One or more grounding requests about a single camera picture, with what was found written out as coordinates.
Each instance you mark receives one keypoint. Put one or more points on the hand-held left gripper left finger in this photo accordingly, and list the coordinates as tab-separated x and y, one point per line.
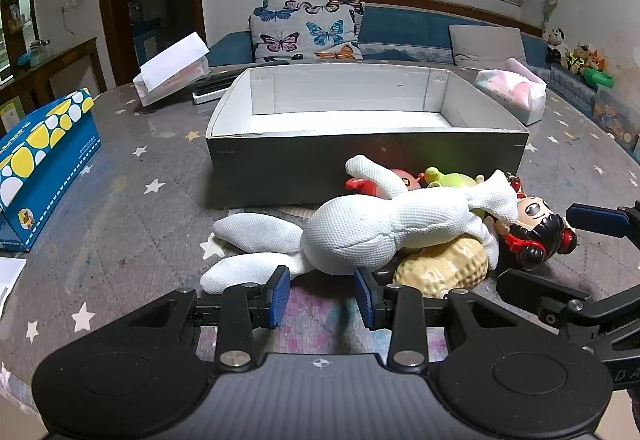
279	296

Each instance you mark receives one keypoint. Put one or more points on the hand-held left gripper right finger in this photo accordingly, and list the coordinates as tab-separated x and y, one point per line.
365	300

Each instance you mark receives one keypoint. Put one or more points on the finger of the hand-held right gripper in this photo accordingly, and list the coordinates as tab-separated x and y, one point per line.
530	287
597	218

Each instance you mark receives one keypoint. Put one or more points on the black haired doll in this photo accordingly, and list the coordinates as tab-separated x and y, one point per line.
537	215

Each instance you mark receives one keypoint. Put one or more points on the white plush rabbit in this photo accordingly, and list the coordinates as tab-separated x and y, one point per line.
360	230

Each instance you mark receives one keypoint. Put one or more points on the beige peanut toy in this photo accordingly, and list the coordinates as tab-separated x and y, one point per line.
450	270

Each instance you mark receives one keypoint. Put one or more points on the red round toy figure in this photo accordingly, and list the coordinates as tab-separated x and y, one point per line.
407	180

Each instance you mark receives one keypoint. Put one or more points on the green round toy figure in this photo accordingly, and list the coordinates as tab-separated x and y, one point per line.
452	180

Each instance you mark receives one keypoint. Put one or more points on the grey cardboard box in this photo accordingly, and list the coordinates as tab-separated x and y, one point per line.
300	160

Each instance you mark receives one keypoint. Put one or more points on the corrugated cardboard piece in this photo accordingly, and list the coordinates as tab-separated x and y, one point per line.
300	211

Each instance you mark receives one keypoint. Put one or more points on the clear storage bin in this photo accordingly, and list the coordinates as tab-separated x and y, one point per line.
617	117

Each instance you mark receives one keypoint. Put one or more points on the green plastic toy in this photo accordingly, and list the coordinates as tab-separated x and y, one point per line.
600	77

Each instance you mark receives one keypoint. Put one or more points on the grey star print tablecloth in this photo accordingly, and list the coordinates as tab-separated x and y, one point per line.
150	230

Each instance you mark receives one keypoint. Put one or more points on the pink white tissue pack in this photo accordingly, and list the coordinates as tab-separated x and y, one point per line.
510	90

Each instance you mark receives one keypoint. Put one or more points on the orange yellow plush toys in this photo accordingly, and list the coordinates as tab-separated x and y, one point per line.
585	57

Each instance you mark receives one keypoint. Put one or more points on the panda plush toy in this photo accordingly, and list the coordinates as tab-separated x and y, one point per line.
556	42

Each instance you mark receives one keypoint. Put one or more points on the grey pillow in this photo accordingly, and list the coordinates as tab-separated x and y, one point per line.
487	45

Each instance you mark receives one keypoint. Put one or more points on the black flat device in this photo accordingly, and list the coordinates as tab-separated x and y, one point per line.
212	87

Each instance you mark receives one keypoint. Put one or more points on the clear tissue packet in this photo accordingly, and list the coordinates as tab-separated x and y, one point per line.
170	65

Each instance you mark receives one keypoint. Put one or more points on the blue dotted tissue box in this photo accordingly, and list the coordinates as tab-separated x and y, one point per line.
45	170

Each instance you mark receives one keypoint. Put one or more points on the butterfly print pillow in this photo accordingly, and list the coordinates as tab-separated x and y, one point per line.
300	27

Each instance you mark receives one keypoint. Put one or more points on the white paper sheet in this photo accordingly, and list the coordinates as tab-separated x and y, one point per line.
9	282

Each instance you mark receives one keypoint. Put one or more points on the blue sofa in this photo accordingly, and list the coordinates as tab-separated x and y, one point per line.
400	30

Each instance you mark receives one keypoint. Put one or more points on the blue cabinet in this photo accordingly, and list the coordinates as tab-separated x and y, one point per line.
147	42

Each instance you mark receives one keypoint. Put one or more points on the wooden sideboard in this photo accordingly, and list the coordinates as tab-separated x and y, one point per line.
55	70

